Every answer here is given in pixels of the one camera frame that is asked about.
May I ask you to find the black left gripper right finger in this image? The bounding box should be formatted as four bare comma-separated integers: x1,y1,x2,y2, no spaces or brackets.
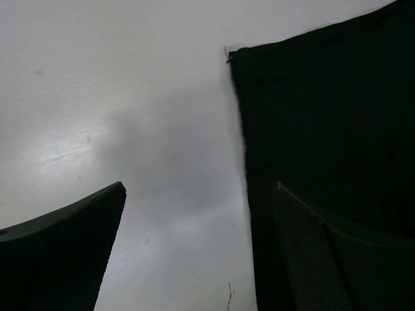
273,182,414,310

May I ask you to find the black pleated skirt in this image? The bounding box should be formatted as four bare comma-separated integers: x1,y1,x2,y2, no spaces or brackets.
228,1,414,310

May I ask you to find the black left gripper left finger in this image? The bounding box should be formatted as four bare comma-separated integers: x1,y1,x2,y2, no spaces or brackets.
1,181,126,310

